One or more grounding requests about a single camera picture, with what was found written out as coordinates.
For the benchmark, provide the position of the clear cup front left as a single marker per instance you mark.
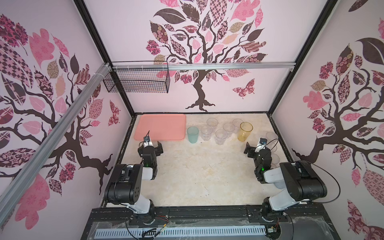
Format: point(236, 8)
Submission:
point(206, 132)

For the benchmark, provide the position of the black wire basket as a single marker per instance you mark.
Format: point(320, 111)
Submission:
point(138, 77)

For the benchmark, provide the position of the yellow plastic cup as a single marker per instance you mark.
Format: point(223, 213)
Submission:
point(245, 130)

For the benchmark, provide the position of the pink plastic tray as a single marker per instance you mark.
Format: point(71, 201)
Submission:
point(162, 127)

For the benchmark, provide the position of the clear cup back right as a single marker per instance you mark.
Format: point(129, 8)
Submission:
point(237, 124)

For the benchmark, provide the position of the aluminium rail back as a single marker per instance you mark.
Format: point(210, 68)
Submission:
point(177, 67)

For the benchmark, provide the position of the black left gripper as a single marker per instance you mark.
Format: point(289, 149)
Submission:
point(159, 148)

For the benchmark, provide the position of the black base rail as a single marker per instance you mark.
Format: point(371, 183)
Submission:
point(251, 213)

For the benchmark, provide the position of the clear small cup right row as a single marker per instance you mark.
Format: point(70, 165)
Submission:
point(275, 159)

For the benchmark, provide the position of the white slotted cable duct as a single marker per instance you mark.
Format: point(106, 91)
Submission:
point(179, 232)

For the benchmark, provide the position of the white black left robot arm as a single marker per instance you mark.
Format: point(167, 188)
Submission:
point(124, 186)

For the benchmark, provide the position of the aluminium rail left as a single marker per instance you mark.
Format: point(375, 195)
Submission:
point(14, 192)

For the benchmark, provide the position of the clear dotted cup right row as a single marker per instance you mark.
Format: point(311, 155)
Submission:
point(272, 137)

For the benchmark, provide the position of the clear cup back middle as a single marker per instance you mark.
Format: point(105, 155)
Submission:
point(229, 128)

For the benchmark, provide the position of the clear cup front middle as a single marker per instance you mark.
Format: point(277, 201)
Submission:
point(221, 136)

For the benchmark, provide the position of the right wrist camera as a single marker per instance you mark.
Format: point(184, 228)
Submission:
point(263, 141)

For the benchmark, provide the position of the green textured plastic cup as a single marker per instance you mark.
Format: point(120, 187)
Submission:
point(193, 134)

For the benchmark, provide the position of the clear ribbed cup right row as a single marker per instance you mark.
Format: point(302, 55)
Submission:
point(272, 146)

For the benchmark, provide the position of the aluminium rail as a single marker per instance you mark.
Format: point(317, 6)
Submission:
point(177, 67)
point(14, 192)

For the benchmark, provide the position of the clear cup back left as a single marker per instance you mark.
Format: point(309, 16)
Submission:
point(213, 123)

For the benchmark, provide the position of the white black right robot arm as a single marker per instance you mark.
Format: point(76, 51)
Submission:
point(302, 183)

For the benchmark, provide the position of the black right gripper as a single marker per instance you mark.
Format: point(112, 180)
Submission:
point(249, 150)

